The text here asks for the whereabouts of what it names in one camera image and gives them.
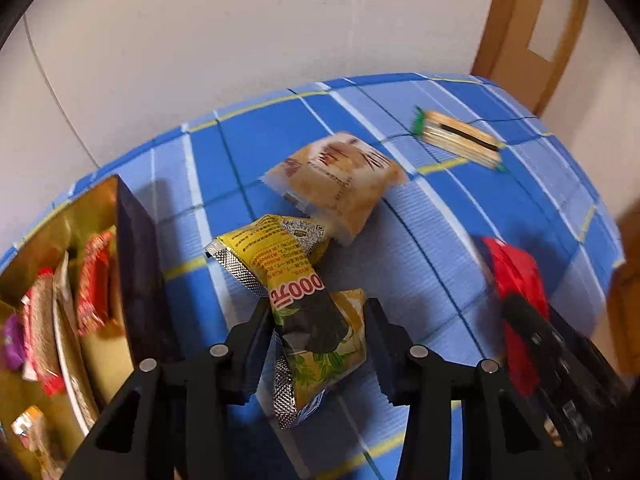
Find long brown white snack bar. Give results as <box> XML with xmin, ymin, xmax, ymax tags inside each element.
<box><xmin>53</xmin><ymin>252</ymin><xmax>99</xmax><ymax>437</ymax></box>

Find green-edged cracker packet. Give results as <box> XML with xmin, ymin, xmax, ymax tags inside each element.
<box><xmin>411</xmin><ymin>107</ymin><xmax>504</xmax><ymax>170</ymax></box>

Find small red candy packet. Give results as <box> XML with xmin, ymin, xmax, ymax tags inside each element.
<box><xmin>76</xmin><ymin>229</ymin><xmax>115</xmax><ymax>336</ymax></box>

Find red snack packet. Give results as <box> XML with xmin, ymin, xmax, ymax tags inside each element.
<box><xmin>478</xmin><ymin>236</ymin><xmax>550</xmax><ymax>396</ymax></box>

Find wooden door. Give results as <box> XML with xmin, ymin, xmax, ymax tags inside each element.
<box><xmin>472</xmin><ymin>0</ymin><xmax>589</xmax><ymax>115</ymax></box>

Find blue plaid tablecloth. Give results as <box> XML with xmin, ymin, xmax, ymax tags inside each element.
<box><xmin>0</xmin><ymin>71</ymin><xmax>626</xmax><ymax>480</ymax></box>

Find gold tin tray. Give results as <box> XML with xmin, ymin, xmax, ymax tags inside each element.
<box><xmin>1</xmin><ymin>176</ymin><xmax>183</xmax><ymax>479</ymax></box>

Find purple snack packet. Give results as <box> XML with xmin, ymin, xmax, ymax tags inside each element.
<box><xmin>2</xmin><ymin>313</ymin><xmax>26</xmax><ymax>370</ymax></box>

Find yellow green snack pouch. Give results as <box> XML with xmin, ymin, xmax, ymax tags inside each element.
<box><xmin>205</xmin><ymin>214</ymin><xmax>367</xmax><ymax>429</ymax></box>

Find sesame bar red ends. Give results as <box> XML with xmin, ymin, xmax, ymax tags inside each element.
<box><xmin>23</xmin><ymin>268</ymin><xmax>65</xmax><ymax>396</ymax></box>

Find beige pastry packet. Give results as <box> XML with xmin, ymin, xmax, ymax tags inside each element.
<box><xmin>262</xmin><ymin>132</ymin><xmax>408</xmax><ymax>246</ymax></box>

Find orange peanut snack bag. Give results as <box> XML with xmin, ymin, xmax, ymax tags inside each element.
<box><xmin>11</xmin><ymin>405</ymin><xmax>65</xmax><ymax>480</ymax></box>

